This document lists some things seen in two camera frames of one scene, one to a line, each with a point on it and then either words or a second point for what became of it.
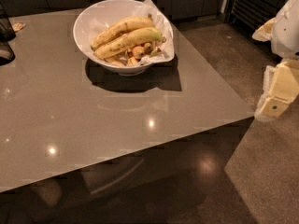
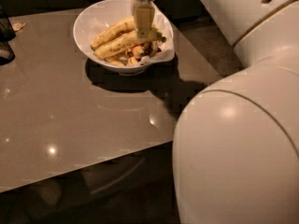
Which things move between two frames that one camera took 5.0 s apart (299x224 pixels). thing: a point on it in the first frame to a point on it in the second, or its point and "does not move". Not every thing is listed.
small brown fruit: x=148 y=48 does not move
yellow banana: x=129 y=41 does not move
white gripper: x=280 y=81 to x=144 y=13
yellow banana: x=121 y=28 does not move
